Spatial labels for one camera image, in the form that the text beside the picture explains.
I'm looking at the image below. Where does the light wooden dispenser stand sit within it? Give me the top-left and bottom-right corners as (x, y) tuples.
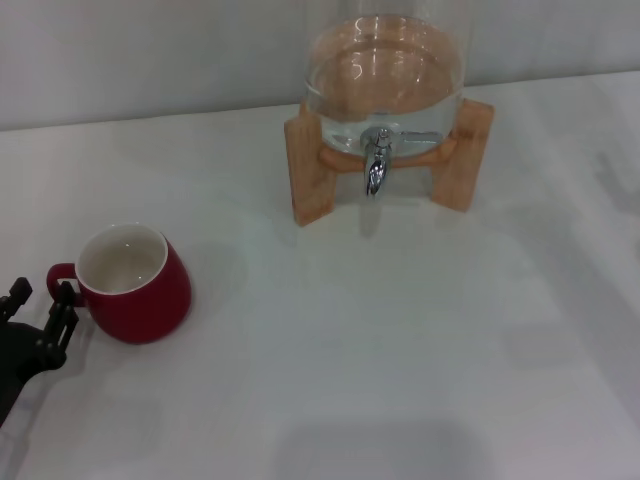
(283, 96), (496, 229)

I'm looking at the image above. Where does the chrome faucet with lever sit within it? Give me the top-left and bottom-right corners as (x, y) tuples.
(359, 126), (444, 200)

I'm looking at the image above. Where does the red ceramic cup white inside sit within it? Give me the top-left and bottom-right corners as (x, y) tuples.
(45, 223), (192, 345)

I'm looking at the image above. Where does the clear glass water dispenser jar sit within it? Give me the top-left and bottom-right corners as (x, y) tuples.
(303, 0), (469, 160)

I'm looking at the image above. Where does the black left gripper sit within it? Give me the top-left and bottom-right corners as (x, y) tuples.
(0, 277), (81, 426)

